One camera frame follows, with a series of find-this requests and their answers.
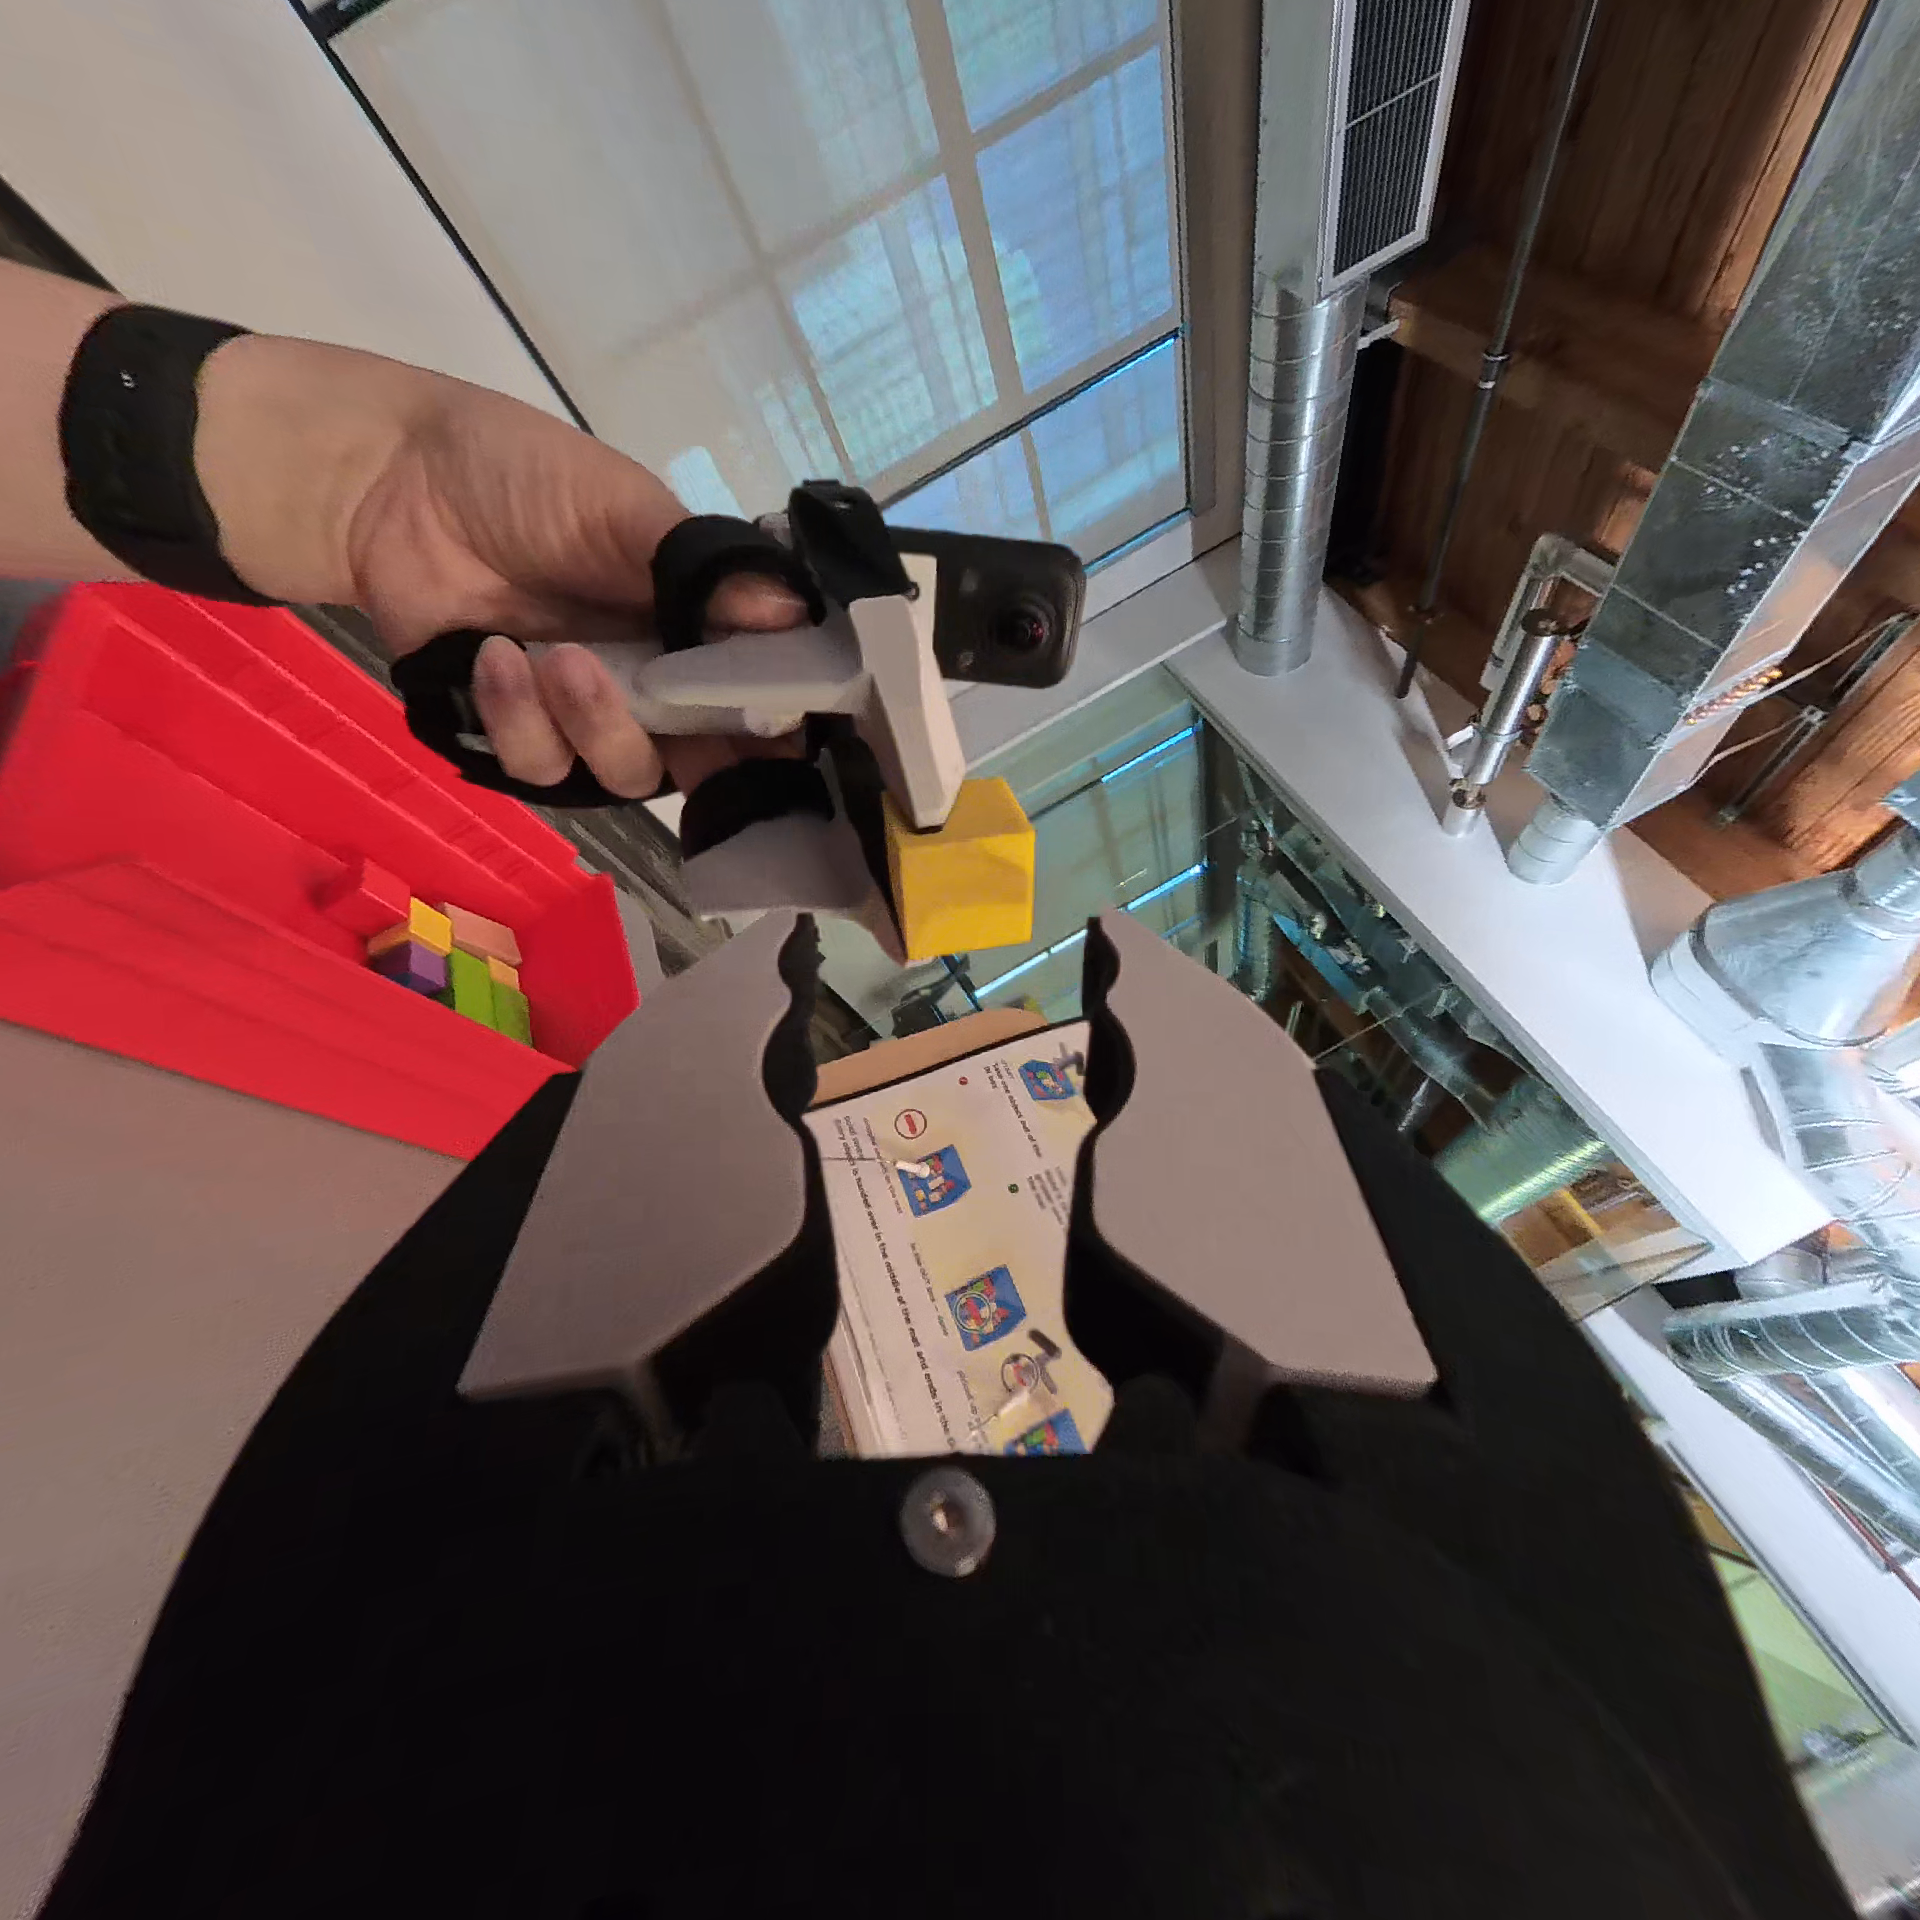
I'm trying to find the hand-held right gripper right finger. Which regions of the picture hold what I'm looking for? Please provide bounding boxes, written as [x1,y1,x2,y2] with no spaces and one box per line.
[1048,913,1440,1450]

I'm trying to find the large blind-covered window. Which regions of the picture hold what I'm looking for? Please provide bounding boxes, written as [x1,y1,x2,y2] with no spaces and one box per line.
[293,0,1205,606]

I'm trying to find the printed instruction sheet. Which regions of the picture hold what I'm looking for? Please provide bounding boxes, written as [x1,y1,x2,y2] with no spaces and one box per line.
[801,1019,1119,1461]

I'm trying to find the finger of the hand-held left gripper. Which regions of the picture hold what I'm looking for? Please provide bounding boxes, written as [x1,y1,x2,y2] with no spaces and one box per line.
[843,587,968,837]
[685,816,911,965]

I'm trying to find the silver vertical round duct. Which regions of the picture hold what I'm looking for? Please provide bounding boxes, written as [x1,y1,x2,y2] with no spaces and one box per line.
[1230,0,1374,682]

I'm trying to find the silver duct cluster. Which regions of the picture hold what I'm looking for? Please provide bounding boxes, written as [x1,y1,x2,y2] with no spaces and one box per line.
[1648,816,1920,1601]

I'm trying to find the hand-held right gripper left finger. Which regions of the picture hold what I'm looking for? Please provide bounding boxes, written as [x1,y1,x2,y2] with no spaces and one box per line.
[457,913,841,1450]

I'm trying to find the person's left forearm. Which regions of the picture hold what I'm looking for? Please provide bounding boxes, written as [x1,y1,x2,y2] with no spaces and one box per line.
[0,258,128,585]

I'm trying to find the instruction sheet on stand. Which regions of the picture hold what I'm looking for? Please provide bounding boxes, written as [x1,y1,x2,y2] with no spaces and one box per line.
[808,1009,1051,1109]

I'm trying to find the yellow wooden cube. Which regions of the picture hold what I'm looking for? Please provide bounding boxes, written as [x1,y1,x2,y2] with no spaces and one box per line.
[881,775,1040,962]

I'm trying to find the rectangular metal duct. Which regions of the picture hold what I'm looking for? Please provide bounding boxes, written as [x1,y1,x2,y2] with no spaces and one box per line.
[1504,0,1920,889]

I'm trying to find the red plastic bin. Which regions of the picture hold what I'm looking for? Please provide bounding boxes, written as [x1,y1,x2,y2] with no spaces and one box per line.
[0,584,645,1162]

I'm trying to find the white vent grille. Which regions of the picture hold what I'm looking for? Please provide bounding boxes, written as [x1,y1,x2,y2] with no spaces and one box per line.
[1316,0,1479,297]

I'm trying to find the pile of coloured wooden blocks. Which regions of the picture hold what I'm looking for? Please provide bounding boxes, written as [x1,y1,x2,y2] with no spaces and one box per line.
[363,896,539,1049]

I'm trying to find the person's left hand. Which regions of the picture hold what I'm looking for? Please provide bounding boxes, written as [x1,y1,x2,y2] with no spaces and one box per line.
[195,334,825,801]

